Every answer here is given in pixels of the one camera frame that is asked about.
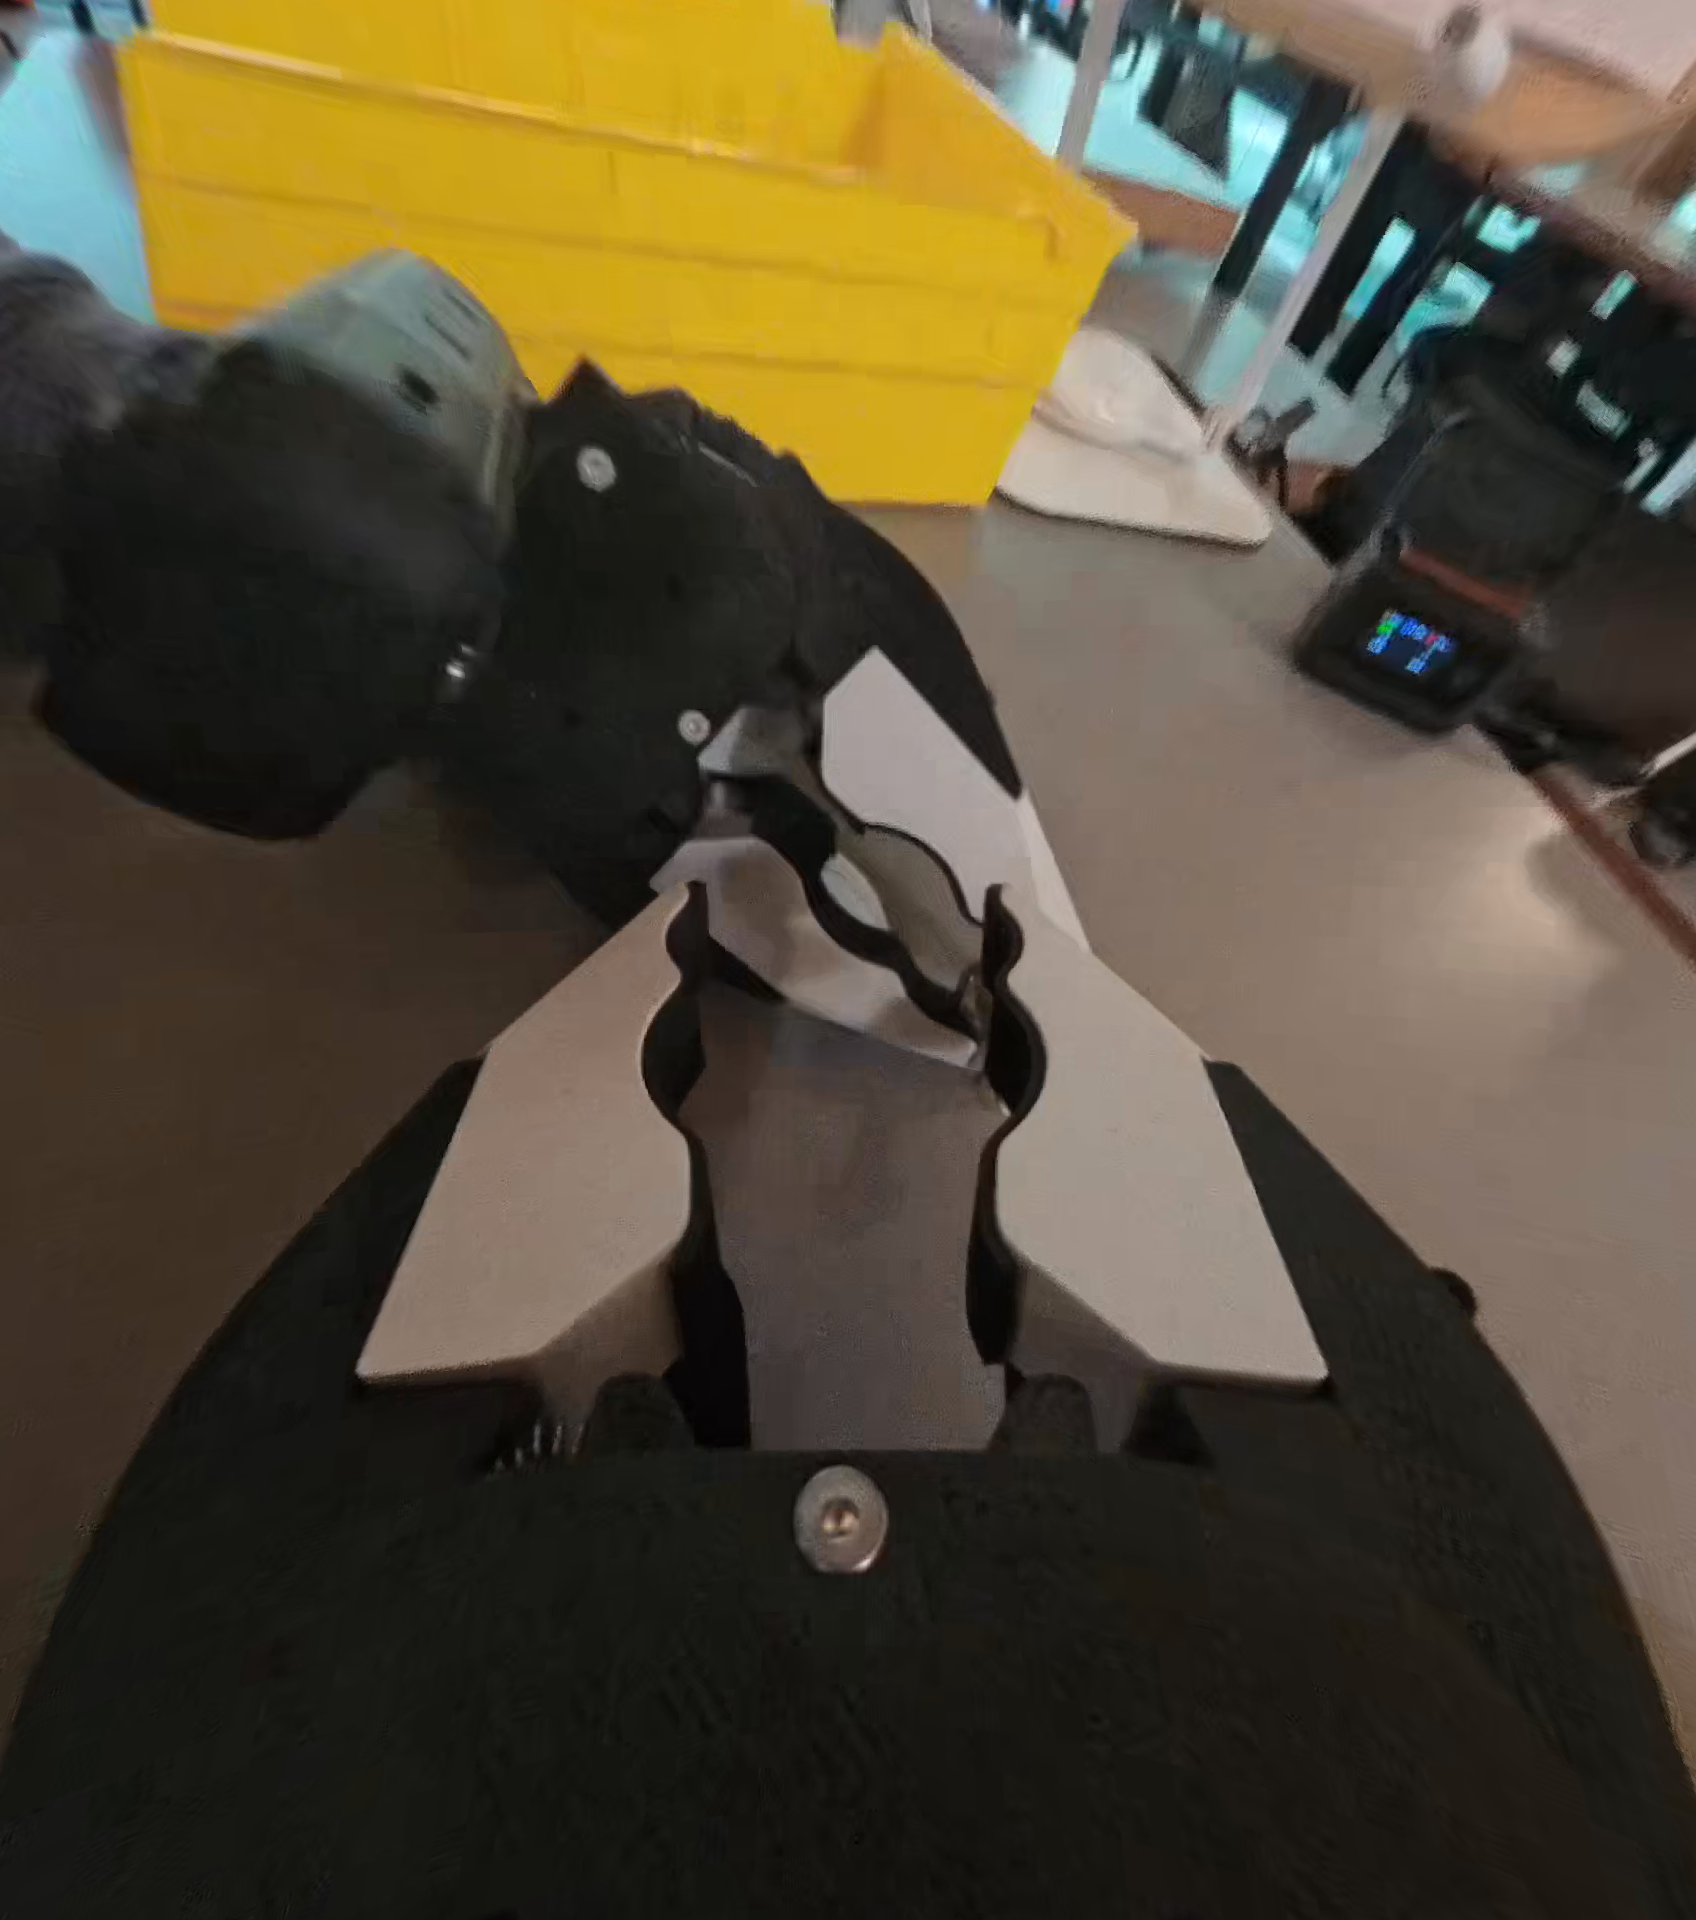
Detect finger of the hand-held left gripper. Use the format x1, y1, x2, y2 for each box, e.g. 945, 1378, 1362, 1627
801, 643, 1094, 999
652, 832, 986, 1074

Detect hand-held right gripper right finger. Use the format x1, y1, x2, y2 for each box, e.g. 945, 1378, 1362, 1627
969, 882, 1330, 1452

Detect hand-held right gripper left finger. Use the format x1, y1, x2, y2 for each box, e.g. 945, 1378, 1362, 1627
356, 882, 755, 1452

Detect yellow plastic bin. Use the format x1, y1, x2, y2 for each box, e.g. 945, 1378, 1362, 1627
113, 0, 1141, 509

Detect white board stand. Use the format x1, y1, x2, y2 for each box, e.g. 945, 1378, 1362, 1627
994, 0, 1409, 550

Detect black power station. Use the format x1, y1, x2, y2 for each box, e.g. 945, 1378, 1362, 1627
1290, 516, 1529, 739

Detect black cable plug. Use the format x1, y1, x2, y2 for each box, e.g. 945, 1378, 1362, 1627
1226, 392, 1334, 516

